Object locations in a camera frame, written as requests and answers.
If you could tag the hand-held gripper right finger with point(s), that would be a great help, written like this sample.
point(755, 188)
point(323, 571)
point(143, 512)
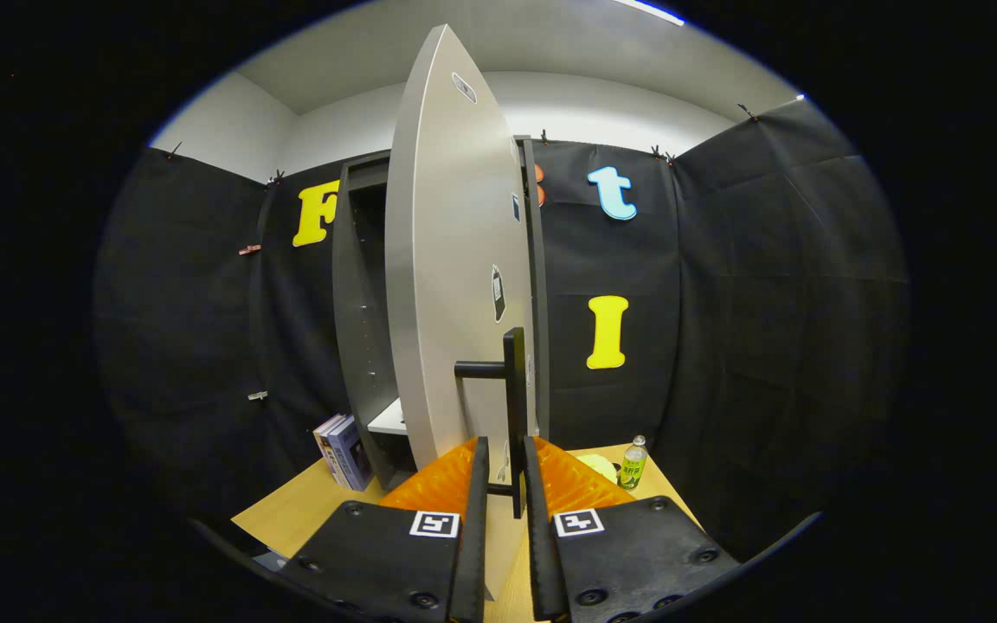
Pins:
point(537, 545)

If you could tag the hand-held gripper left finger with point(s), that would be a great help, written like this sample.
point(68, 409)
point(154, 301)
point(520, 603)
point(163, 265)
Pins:
point(472, 536)

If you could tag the dark grey shoe cabinet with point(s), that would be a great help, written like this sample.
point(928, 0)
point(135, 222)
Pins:
point(351, 303)

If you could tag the beige shoe cabinet door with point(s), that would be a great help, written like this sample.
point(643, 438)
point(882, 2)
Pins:
point(447, 260)

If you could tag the white cabinet shelf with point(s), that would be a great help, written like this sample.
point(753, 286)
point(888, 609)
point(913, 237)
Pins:
point(390, 420)

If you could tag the pale yellow round object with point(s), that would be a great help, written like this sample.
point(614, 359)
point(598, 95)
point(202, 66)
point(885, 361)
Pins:
point(600, 467)

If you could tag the clear green label bottle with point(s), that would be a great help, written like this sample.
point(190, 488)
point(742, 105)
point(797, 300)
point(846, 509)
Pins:
point(634, 463)

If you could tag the blue paperback book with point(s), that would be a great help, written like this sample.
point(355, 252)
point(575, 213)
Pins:
point(353, 454)

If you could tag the black backdrop cloth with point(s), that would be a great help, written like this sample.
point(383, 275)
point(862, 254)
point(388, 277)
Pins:
point(767, 303)

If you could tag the long ceiling light strip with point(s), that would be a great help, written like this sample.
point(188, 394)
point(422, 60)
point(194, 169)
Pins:
point(654, 11)

